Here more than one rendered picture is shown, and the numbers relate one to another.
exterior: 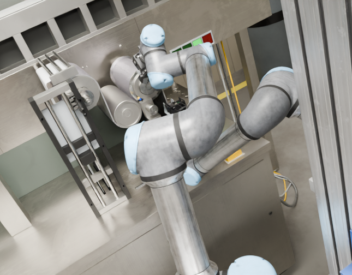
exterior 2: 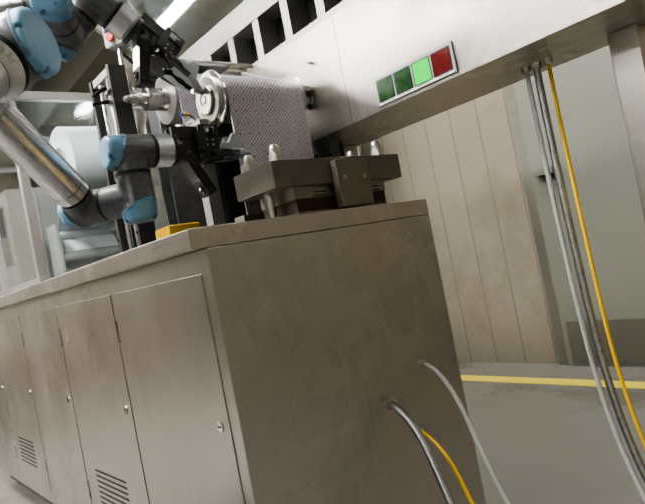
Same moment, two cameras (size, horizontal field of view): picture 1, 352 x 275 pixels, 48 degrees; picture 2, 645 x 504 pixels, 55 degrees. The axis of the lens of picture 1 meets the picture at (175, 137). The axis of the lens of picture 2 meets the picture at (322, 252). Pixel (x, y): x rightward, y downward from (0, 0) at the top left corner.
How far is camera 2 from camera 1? 2.13 m
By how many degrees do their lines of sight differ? 71
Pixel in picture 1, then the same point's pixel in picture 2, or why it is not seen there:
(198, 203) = (134, 296)
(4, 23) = (223, 25)
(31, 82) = not seen: hidden behind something
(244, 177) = (178, 294)
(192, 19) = (417, 15)
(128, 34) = (322, 44)
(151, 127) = not seen: outside the picture
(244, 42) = (629, 96)
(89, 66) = not seen: hidden behind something
